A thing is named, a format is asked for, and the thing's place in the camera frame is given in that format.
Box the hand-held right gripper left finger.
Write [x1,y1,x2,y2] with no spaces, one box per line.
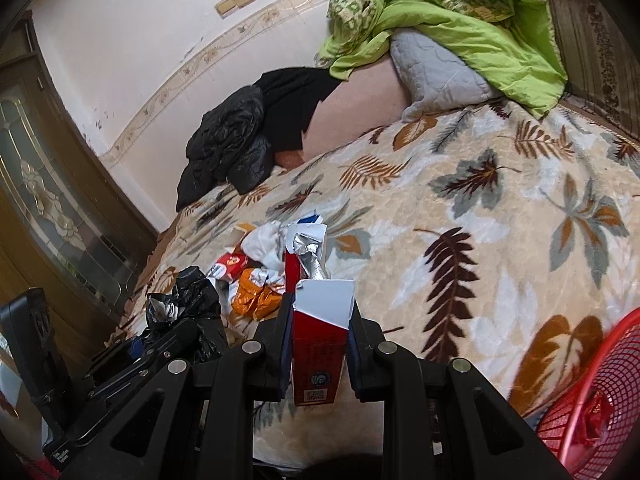
[60,292,296,480]

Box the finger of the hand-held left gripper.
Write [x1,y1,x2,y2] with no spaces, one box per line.
[84,352,173,393]
[134,319,202,360]

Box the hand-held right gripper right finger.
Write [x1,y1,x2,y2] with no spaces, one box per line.
[346,305,573,480]

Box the red and white carton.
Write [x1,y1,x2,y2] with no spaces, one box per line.
[292,280,356,406]

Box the black plastic bag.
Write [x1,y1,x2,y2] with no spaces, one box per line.
[145,266,229,366]

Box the orange snack packet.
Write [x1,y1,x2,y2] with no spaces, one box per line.
[229,267,284,322]

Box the red snack packet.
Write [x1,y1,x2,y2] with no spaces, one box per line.
[207,252,249,282]

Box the white cloth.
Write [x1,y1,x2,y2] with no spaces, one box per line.
[242,220,291,286]

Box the red plastic basket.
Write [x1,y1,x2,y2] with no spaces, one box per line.
[536,307,640,480]

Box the crumpled silver foil wrapper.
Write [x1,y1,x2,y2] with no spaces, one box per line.
[146,294,182,325]

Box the red carton with foil strip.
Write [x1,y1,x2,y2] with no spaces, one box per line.
[283,223,329,295]

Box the leaf printed blanket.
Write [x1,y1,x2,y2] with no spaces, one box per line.
[105,100,640,461]

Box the wooden door with glass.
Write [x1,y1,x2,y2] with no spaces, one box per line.
[0,10,159,351]

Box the black puffer jacket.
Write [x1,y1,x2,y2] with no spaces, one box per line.
[176,85,274,212]

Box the pink sofa backrest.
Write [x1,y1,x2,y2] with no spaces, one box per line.
[277,55,407,167]

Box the black cloth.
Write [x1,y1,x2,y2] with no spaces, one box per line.
[254,67,342,155]

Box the grey quilted pillow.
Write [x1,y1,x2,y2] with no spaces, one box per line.
[389,29,502,122]

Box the green quilt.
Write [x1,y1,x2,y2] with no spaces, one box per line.
[319,0,569,121]

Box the striped brown cushion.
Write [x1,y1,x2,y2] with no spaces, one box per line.
[544,0,640,142]

